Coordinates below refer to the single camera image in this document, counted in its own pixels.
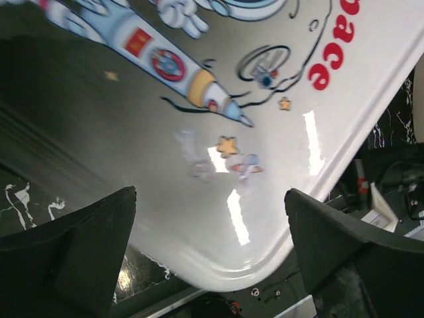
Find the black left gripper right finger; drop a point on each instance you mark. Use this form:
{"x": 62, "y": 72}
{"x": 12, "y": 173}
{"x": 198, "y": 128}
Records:
{"x": 352, "y": 268}

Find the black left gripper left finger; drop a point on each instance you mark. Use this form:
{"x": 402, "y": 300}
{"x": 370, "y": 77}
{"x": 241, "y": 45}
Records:
{"x": 68, "y": 267}

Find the white black space suitcase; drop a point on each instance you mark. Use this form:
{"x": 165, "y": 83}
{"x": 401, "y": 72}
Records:
{"x": 212, "y": 110}

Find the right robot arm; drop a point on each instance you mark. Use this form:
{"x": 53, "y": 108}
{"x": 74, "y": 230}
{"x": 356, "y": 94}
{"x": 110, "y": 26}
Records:
{"x": 396, "y": 172}

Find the white plastic basin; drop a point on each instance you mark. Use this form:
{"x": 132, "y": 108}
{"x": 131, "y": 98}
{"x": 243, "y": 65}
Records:
{"x": 418, "y": 100}

